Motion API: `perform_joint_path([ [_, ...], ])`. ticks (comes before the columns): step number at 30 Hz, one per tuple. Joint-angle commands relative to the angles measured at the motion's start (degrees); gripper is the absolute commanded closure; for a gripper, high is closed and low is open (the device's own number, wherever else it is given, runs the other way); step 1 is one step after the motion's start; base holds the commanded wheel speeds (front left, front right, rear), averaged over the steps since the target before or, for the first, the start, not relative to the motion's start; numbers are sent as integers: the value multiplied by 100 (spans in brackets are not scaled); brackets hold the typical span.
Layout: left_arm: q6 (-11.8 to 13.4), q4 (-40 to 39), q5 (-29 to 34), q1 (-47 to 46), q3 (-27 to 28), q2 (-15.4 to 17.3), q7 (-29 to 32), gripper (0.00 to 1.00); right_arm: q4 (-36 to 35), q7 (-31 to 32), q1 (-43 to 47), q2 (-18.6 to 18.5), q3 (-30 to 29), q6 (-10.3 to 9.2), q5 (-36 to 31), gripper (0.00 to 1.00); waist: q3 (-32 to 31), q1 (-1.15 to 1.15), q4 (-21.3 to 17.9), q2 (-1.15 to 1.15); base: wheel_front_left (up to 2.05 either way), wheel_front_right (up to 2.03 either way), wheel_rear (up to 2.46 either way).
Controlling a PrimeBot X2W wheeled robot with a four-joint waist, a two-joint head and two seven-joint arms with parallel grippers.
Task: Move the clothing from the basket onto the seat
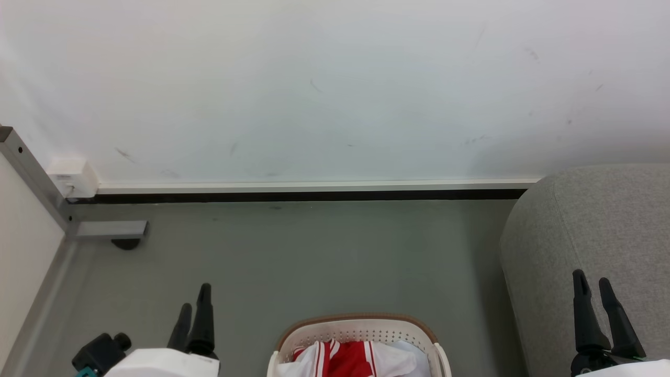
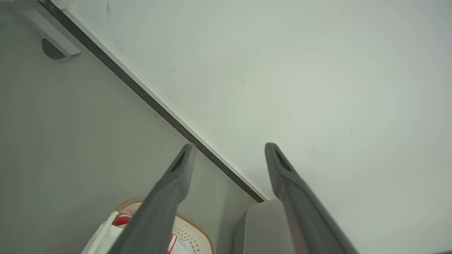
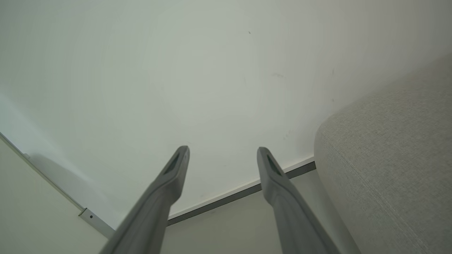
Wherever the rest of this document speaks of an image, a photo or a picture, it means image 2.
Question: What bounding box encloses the dark baseboard strip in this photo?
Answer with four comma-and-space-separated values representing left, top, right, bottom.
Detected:
37, 0, 269, 204

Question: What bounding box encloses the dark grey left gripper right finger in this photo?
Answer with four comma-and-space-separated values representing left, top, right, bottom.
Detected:
264, 142, 359, 254

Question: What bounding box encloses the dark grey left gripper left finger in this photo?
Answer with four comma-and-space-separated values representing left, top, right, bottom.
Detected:
108, 143, 197, 254

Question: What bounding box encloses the grey fabric sofa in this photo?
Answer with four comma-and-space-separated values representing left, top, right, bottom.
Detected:
232, 199, 297, 254

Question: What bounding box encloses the white laundry basket tan rim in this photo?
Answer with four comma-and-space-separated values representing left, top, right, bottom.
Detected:
115, 198, 216, 254

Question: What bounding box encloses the red and white garment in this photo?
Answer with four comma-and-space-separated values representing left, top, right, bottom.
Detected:
112, 212, 195, 254

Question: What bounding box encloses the grey round foot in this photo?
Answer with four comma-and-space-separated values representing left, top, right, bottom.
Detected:
41, 38, 66, 60

